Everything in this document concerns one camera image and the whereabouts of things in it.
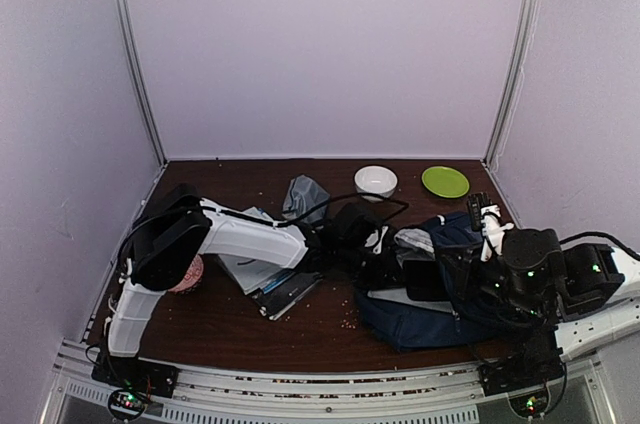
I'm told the blue illustrated book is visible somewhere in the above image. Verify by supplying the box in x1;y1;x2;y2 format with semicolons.
260;270;297;295

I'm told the aluminium frame post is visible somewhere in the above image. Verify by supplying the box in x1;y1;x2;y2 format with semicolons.
115;0;168;166
484;0;539;172

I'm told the grey zip pouch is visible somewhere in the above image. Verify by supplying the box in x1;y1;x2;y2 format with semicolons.
282;174;330;225

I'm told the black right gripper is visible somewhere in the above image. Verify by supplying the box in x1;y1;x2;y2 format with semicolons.
438;241;550;319

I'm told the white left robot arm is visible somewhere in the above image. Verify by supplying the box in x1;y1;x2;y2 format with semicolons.
101;185;392;388

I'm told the black notebook under books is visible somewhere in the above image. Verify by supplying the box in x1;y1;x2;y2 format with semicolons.
250;272;324;321

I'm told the navy blue student backpack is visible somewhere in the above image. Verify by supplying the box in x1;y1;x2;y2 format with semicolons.
354;211;523;351

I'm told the right aluminium frame post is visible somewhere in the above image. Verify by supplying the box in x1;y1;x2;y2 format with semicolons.
484;0;539;172

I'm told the red patterned bowl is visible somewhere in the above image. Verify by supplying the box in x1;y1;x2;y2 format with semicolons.
169;255;204;295

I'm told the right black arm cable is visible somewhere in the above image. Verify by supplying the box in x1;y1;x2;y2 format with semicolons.
557;229;640;260

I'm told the left aluminium frame post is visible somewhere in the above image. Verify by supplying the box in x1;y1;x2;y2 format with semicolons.
115;0;168;166

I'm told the front metal rail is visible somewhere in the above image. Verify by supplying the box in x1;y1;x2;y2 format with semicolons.
35;340;621;423

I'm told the green plate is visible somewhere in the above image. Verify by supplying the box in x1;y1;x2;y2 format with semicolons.
421;166;470;199

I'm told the black leather case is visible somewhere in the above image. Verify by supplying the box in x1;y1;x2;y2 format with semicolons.
402;259;449;302

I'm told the white ceramic bowl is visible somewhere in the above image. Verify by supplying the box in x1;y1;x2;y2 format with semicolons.
354;165;398;203

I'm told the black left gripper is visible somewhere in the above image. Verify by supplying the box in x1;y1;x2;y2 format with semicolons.
336;243;413;292

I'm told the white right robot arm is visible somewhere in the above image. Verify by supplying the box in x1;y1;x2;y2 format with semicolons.
436;193;639;395

